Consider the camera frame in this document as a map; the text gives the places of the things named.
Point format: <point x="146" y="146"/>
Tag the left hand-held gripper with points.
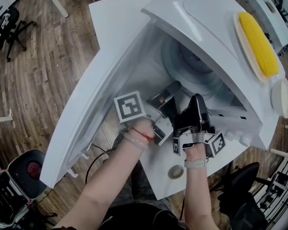
<point x="129" y="106"/>

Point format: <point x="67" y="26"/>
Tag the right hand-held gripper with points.
<point x="192" y="128"/>

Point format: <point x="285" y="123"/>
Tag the clear glass turntable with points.
<point x="169" y="59"/>

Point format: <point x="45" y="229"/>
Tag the person's left forearm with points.
<point x="105" y="188"/>

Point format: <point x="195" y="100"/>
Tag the person's right forearm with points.
<point x="196" y="193"/>

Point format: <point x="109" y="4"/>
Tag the white microwave knob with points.
<point x="244" y="139"/>
<point x="228" y="136"/>

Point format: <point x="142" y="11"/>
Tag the pale pink bangle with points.
<point x="136" y="142"/>

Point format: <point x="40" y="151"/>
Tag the beige watch band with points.
<point x="194" y="164"/>

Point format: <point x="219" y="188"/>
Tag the beige oval plate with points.
<point x="242" y="44"/>

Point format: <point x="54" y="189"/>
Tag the white microwave oven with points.
<point x="201" y="20"/>

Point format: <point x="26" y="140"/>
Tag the black office chair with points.
<point x="244" y="176"/>
<point x="13" y="15"/>
<point x="279" y="1"/>

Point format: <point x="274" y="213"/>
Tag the white round bowl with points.
<point x="282" y="97"/>

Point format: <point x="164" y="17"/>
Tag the yellow corn cob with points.
<point x="259" y="44"/>

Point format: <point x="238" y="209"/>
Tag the person's grey trousers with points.
<point x="144" y="190"/>

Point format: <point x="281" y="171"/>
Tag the small brown dish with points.
<point x="270" y="6"/>

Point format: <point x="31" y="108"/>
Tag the person's black shirt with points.
<point x="139" y="217"/>

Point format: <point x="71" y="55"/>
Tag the grey stool with red centre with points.
<point x="19" y="174"/>

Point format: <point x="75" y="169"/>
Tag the white grey device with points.
<point x="6" y="18"/>

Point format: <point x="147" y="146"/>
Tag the black grey machine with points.
<point x="4" y="195"/>

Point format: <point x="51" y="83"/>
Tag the white table frame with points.
<point x="1" y="119"/>
<point x="280" y="152"/>

